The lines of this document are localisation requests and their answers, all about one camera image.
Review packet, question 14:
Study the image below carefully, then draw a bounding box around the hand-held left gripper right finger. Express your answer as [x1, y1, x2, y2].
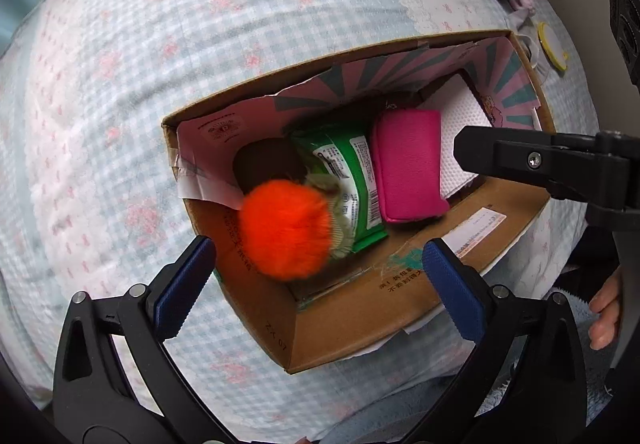
[399, 238, 587, 444]

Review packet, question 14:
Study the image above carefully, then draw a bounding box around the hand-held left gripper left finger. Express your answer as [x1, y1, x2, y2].
[52, 235, 237, 444]

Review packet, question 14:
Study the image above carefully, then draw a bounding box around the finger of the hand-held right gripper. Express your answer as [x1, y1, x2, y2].
[454, 125, 601, 205]
[605, 0, 640, 87]

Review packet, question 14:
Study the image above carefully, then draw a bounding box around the cardboard box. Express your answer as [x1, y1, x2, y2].
[161, 28, 557, 375]

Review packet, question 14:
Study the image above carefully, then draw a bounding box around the orange fluffy pompom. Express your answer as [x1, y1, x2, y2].
[237, 179, 335, 283]

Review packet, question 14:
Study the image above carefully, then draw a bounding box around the person's right hand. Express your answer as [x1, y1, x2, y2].
[588, 269, 626, 351]

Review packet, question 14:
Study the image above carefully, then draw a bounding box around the white tissue pack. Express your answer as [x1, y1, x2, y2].
[424, 73, 494, 201]

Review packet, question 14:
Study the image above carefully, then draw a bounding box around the yellow round lid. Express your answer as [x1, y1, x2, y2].
[536, 21, 570, 72]

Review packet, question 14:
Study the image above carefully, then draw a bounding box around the pink pouch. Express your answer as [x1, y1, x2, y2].
[371, 108, 450, 225]

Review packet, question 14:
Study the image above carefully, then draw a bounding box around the green snack packet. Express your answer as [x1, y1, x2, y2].
[289, 125, 390, 255]

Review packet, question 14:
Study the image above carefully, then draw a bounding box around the dark brown round plush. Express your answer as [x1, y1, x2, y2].
[233, 139, 309, 193]

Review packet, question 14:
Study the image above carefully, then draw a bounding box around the checked floral bed sheet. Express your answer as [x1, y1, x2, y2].
[0, 0, 603, 444]

